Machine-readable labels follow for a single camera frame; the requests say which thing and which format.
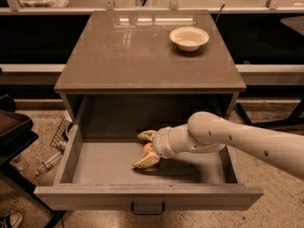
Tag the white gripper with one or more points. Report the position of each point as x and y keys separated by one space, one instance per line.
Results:
x=161 y=142

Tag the orange fruit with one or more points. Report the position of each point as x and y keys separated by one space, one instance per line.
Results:
x=147 y=147

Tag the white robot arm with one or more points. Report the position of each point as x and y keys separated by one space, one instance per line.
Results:
x=205 y=133

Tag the open grey top drawer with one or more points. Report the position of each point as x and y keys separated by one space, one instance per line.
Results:
x=96 y=171

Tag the grey cabinet with counter top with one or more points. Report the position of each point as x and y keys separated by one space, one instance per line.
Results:
x=129 y=51

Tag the black metal stand leg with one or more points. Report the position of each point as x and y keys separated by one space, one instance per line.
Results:
x=242 y=113

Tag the clear plastic bottle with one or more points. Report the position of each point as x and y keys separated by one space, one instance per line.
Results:
x=48 y=164

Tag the white paper bowl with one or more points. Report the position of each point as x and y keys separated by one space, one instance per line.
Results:
x=189 y=38

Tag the black chair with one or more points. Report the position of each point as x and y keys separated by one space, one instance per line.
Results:
x=16 y=136

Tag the sneaker shoe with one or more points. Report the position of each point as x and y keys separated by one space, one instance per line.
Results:
x=11 y=221

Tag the metal shelf railing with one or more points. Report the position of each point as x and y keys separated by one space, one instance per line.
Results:
x=152 y=3

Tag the black drawer handle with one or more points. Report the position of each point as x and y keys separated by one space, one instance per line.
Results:
x=147 y=209

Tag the wire mesh basket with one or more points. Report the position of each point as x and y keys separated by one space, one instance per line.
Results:
x=61 y=136

